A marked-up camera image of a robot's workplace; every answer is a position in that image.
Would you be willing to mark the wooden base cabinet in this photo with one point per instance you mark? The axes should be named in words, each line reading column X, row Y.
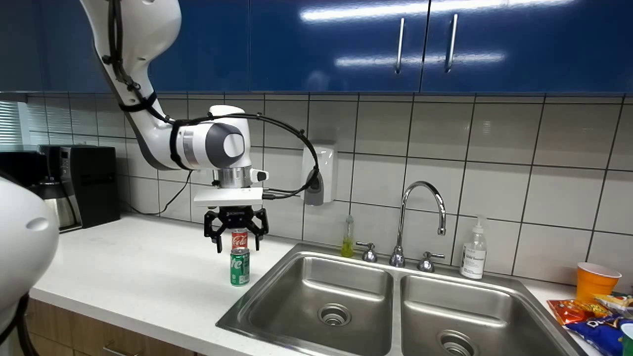
column 79, row 333

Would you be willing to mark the orange plastic cup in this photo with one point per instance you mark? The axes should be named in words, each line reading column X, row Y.
column 594, row 283

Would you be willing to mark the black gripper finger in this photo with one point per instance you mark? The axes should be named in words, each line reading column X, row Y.
column 212, row 224
column 259, row 222

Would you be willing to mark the clear pump soap bottle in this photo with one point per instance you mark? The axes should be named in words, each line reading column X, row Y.
column 473, row 258

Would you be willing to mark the blue cabinet door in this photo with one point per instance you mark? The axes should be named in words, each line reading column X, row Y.
column 526, row 40
column 40, row 46
column 210, row 46
column 342, row 40

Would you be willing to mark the chrome faucet knob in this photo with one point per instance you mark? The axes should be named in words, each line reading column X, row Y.
column 368, row 254
column 428, row 262

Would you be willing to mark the white wall soap dispenser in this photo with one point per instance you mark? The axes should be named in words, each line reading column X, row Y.
column 327, row 165

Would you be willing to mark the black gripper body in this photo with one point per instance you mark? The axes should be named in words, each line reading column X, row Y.
column 238, row 218

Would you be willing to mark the green dish soap bottle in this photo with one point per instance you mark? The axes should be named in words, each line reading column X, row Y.
column 346, row 242

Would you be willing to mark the yellow snack bag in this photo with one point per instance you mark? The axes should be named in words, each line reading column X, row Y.
column 615, row 301

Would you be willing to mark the stainless steel double sink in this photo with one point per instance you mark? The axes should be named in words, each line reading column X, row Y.
column 342, row 289

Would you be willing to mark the green plastic cup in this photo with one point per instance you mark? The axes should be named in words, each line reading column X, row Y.
column 627, row 339

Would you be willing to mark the green soda can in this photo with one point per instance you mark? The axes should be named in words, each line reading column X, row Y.
column 240, row 270

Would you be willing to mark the chrome gooseneck faucet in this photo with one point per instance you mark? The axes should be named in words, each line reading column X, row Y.
column 400, row 230

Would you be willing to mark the black coffee maker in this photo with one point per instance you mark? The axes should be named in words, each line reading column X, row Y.
column 95, row 185

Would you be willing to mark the steel coffee carafe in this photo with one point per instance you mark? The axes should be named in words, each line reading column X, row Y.
column 62, row 208

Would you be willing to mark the blue snack bag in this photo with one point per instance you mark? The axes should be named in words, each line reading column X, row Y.
column 600, row 333

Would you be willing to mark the red soda can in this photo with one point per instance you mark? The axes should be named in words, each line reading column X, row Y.
column 240, row 240

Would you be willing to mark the red snack bag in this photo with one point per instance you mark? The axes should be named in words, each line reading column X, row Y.
column 566, row 309

